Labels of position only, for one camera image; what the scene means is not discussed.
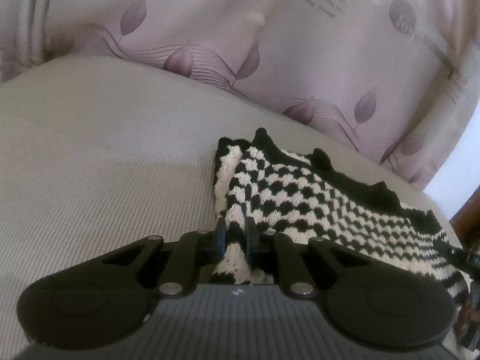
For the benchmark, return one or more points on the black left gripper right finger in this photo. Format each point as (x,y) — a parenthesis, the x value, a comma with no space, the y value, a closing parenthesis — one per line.
(370,302)

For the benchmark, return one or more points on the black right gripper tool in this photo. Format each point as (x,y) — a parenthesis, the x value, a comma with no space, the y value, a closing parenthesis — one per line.
(467,327)

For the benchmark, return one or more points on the brown wooden furniture frame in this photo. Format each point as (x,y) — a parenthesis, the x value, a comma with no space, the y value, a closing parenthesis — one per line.
(466,222)

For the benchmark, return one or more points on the grey fabric mattress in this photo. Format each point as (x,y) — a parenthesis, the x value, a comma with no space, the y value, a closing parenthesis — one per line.
(97,152)

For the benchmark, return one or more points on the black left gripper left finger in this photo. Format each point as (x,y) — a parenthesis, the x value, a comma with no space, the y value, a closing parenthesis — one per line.
(103,300)

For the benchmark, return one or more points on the pink leaf print curtain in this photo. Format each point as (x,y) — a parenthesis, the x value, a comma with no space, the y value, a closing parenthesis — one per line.
(395,80)

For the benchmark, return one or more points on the black white striped knit sweater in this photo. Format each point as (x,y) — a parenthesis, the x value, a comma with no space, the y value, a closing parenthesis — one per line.
(303,196)

